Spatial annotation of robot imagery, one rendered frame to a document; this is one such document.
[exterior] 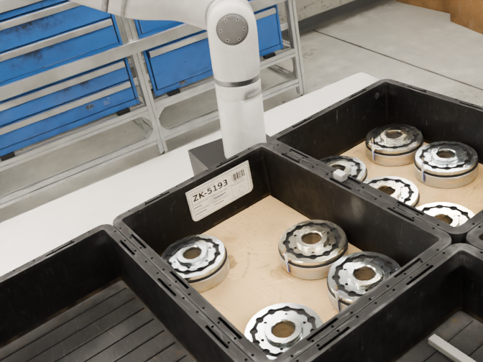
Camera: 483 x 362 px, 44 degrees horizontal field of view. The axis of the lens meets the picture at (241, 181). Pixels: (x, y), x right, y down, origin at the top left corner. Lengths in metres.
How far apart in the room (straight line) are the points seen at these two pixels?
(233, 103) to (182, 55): 1.70
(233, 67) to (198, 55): 1.75
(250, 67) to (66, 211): 0.57
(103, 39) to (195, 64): 0.46
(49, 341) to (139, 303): 0.13
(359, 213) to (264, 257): 0.16
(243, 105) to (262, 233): 0.31
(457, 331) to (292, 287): 0.23
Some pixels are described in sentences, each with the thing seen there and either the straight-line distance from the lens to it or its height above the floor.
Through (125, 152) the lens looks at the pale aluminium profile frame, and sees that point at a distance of 2.90.
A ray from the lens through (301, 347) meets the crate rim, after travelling 0.67.
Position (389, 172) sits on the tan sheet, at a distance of 1.09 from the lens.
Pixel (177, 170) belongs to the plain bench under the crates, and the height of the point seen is 0.70.
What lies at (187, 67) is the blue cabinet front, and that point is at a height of 0.40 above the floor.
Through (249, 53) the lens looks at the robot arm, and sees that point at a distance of 1.15.
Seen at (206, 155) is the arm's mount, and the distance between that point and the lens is 1.30.
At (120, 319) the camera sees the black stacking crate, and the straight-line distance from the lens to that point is 0.91.
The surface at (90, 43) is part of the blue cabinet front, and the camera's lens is 2.71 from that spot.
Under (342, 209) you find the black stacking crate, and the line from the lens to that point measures 0.91.
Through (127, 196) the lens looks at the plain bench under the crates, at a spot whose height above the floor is 0.70.
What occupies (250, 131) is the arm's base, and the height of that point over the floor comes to 0.86.
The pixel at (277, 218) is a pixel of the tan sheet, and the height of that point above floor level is 0.83.
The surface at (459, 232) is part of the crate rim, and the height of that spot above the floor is 0.93.
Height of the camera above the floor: 1.43
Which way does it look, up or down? 32 degrees down
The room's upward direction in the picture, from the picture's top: 12 degrees counter-clockwise
